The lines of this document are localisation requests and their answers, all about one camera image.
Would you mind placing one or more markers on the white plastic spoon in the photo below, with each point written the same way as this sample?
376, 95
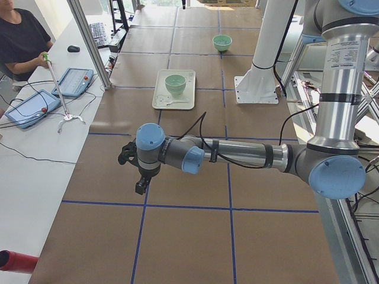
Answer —
176, 102

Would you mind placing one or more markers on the pale green bear tray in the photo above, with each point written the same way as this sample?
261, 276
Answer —
163, 99

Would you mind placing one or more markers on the blue teach pendant far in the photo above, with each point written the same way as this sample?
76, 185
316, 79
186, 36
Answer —
75, 81

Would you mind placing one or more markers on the aluminium frame post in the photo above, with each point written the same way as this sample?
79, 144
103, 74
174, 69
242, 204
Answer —
80, 18

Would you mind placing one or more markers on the green bowl on tray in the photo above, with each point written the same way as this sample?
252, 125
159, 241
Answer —
176, 95

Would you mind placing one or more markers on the red cylinder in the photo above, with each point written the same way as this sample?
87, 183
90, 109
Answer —
17, 262

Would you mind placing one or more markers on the grabber stick green handle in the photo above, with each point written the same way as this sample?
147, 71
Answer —
67, 115

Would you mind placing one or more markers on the person in black shirt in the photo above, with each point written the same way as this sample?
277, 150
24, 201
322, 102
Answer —
24, 41

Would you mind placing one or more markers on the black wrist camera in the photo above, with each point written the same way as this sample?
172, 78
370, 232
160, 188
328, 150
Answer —
128, 154

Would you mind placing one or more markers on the black keyboard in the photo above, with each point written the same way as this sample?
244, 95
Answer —
99, 34

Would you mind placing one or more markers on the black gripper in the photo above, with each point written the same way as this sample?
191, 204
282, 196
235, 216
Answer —
145, 173

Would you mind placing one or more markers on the blue teach pendant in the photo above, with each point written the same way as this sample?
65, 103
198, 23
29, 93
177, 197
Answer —
32, 110
75, 81

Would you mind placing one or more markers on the green bowl with ice cubes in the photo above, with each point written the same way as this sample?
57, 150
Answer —
222, 42

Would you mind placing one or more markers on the black computer mouse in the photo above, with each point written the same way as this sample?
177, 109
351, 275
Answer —
73, 49

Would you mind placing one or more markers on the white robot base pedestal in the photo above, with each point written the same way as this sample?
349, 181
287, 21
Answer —
257, 86

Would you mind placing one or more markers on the blue teach pendant near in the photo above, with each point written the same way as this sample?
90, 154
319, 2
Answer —
32, 110

